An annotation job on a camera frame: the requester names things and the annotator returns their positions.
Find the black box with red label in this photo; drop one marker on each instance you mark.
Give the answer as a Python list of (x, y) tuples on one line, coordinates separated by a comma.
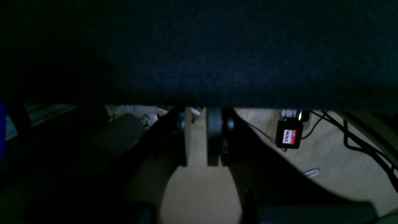
[(289, 134)]

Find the black tablecloth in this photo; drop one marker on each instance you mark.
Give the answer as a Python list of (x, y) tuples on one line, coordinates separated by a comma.
[(308, 54)]

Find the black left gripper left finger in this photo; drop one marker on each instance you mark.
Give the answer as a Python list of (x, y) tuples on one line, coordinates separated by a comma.
[(131, 189)]

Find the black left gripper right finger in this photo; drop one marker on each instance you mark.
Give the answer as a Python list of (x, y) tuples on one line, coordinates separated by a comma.
[(270, 189)]

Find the white cable tie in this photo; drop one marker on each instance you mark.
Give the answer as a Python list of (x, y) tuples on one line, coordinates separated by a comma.
[(311, 173)]

